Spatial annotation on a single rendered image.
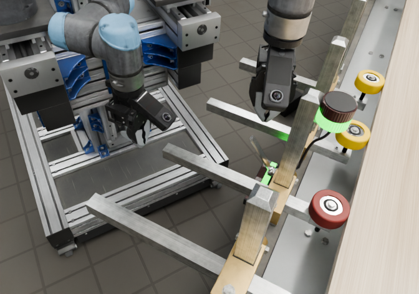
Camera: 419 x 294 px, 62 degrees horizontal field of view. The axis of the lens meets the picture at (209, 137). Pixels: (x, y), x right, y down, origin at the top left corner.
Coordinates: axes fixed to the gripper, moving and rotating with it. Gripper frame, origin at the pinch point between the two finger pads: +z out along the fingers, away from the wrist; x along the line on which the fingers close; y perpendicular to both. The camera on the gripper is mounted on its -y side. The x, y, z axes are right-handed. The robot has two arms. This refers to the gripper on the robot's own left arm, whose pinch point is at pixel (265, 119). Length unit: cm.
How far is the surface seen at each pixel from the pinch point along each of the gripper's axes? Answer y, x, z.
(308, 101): -6.7, -5.8, -12.0
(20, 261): -2, 91, 101
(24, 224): 15, 97, 101
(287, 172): -6.9, -6.3, 8.7
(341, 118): -9.8, -11.2, -11.8
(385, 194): -7.8, -28.3, 10.7
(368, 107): 55, -47, 39
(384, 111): 20.2, -33.9, 10.7
